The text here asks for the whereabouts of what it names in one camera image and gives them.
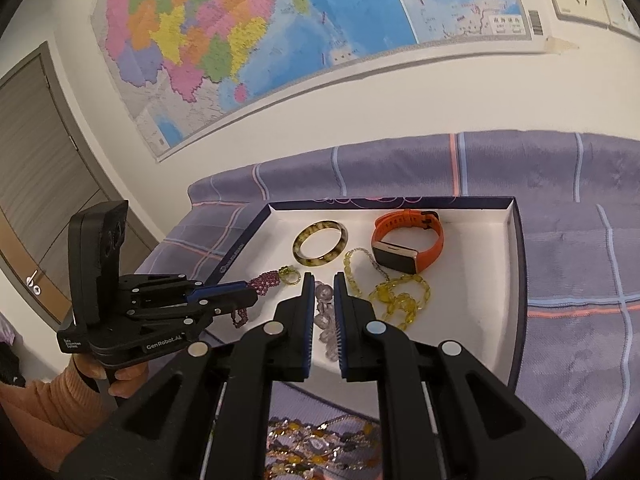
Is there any orange smartwatch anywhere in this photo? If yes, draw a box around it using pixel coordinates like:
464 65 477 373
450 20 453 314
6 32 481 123
370 209 445 276

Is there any colourful wall map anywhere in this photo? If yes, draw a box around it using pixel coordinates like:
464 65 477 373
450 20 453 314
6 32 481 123
90 0 579 163

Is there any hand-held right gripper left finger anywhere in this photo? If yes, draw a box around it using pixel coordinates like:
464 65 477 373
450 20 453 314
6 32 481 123
65 271 317 480

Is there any dark purple box tray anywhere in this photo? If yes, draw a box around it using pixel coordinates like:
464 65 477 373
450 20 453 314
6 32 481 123
202 196 526 392

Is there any tortoiseshell bangle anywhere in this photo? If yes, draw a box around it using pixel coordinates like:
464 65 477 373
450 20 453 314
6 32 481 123
292 219 349 266

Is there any purple plaid blanket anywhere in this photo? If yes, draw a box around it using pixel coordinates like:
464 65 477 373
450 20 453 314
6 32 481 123
150 130 640 480

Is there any purple beaded bracelet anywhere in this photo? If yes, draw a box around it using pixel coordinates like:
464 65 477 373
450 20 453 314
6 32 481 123
230 265 302 330

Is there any grey wooden door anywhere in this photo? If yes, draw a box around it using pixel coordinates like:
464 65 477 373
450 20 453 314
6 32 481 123
0 42 162 327

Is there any person's left hand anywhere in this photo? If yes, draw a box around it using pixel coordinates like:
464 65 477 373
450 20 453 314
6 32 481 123
72 355 151 399

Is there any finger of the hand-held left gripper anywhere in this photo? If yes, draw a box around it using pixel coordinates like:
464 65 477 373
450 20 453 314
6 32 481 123
119 273 252 307
127 290 260 329

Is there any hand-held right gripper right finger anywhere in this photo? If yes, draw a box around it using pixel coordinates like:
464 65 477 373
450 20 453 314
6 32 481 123
332 271 586 480

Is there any yellow bead necklace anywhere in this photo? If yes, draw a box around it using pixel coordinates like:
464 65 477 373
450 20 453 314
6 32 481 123
342 247 431 331

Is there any clear crystal bracelet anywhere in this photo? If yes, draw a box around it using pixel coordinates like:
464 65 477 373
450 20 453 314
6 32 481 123
312 282 343 364

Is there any multicoloured stone bead necklace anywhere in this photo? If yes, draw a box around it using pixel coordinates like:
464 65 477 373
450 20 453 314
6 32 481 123
266 416 382 472

